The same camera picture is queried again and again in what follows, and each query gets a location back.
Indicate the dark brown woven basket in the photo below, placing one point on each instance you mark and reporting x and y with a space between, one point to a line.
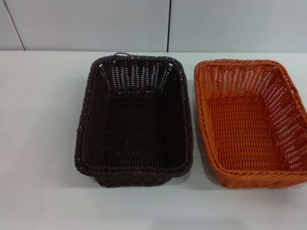
134 124

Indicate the orange woven basket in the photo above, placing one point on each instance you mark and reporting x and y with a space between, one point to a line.
242 124

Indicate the black vertical wall strip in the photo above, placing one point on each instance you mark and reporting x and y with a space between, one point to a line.
169 24

